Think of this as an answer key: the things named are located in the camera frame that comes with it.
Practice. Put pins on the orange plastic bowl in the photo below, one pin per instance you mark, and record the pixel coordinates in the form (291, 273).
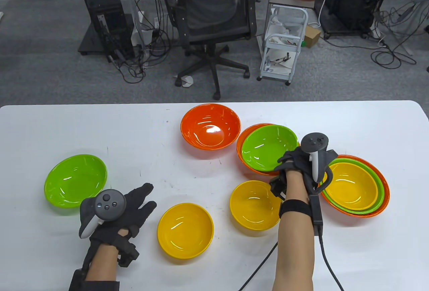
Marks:
(242, 148)
(210, 131)
(385, 200)

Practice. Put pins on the person's right fingers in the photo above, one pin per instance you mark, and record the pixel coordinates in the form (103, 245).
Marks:
(285, 161)

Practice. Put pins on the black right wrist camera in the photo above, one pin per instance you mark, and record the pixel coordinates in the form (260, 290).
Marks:
(277, 188)

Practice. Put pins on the grey hand controller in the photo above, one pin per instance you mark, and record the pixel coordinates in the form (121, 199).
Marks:
(102, 209)
(315, 152)

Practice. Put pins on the person's left hand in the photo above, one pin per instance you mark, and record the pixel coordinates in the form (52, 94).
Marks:
(134, 212)

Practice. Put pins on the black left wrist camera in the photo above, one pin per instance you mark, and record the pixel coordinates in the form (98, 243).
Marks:
(128, 254)

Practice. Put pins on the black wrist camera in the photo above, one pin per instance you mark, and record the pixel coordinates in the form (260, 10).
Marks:
(277, 188)
(128, 254)

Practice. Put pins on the green plastic bowl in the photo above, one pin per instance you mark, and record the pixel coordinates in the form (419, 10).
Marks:
(264, 148)
(377, 188)
(75, 180)

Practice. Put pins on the person's right hand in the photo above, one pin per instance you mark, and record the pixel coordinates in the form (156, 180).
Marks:
(296, 163)

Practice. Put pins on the yellow plastic bowl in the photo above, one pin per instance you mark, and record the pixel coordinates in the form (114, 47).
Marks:
(253, 205)
(350, 188)
(185, 230)

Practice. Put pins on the person's left thumb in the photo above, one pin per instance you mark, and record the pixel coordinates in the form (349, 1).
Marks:
(147, 210)

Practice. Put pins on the crumpled white paper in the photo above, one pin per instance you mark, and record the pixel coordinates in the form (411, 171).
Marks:
(187, 80)

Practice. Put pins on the cardboard box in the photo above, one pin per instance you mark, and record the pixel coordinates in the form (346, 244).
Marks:
(311, 36)

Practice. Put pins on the person's right forearm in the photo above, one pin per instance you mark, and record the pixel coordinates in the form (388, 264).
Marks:
(294, 247)

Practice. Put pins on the person's left forearm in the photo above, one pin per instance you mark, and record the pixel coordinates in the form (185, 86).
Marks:
(102, 264)

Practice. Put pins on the white rolling cart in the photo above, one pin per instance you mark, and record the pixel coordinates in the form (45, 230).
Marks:
(283, 46)

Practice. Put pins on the grey right hand controller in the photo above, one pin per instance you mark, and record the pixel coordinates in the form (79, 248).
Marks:
(315, 152)

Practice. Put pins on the grey left hand controller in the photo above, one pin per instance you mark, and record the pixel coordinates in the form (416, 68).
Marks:
(102, 209)

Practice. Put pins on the black computer tower stand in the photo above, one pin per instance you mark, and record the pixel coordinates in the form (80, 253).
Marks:
(104, 16)

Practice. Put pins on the black office chair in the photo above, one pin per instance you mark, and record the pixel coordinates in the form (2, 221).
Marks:
(214, 36)

